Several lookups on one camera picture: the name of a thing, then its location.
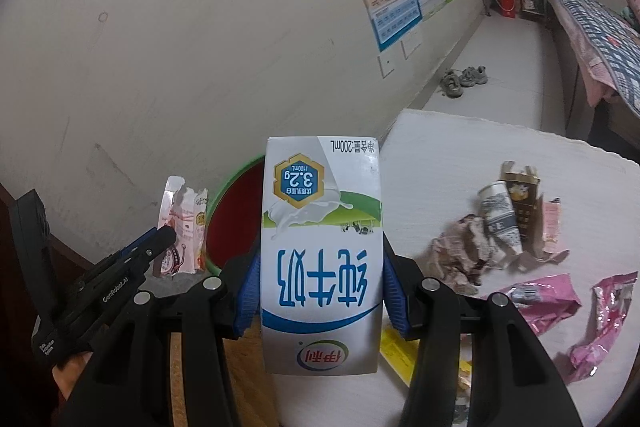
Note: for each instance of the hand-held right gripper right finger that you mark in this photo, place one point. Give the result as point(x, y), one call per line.
point(395, 297)

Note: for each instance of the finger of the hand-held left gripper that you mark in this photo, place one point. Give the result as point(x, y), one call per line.
point(155, 247)
point(135, 243)

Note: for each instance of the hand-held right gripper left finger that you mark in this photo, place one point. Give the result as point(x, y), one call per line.
point(250, 297)

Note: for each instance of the pink white torn wrapper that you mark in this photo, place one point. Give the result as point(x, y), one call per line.
point(182, 227)

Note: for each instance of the yellow snack wrapper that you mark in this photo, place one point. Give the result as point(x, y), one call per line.
point(397, 349)

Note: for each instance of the green bin with red inside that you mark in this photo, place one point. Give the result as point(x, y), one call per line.
point(230, 227)

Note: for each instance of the printed paper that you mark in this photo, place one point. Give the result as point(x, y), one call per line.
point(457, 252)

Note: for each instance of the white blue milk carton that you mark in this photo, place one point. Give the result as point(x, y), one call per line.
point(320, 257)

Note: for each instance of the person's left hand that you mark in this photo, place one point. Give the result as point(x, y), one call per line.
point(70, 377)

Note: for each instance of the dark brown wooden furniture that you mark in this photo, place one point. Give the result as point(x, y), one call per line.
point(72, 252)

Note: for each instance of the white grey rolled wrapper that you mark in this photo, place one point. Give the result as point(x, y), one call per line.
point(500, 217)

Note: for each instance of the white foam mat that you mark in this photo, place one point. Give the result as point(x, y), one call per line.
point(450, 167)

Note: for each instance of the pink foil wrapper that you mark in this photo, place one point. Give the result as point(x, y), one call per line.
point(610, 322)
point(545, 307)

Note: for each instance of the dark brown gold wrapper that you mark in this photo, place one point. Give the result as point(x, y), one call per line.
point(525, 207)

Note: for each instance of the small pink carton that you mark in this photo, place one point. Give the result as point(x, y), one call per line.
point(552, 227)

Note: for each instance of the pink bed sheet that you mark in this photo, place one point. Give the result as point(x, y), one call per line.
point(595, 79)

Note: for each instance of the red bucket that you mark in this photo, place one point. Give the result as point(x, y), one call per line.
point(506, 4)

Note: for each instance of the white wall socket plate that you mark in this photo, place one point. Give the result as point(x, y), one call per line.
point(386, 65)
point(412, 43)

